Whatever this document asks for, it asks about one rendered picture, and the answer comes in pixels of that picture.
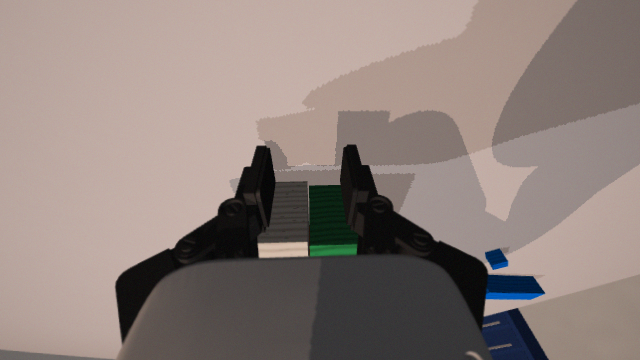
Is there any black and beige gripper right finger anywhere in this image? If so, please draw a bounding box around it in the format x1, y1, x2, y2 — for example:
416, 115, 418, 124
340, 144, 488, 334

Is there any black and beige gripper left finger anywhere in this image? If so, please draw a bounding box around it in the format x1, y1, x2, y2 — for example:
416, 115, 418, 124
115, 145, 276, 345

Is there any light wooden cube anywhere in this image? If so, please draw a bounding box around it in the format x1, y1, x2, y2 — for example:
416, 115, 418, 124
257, 181, 309, 258

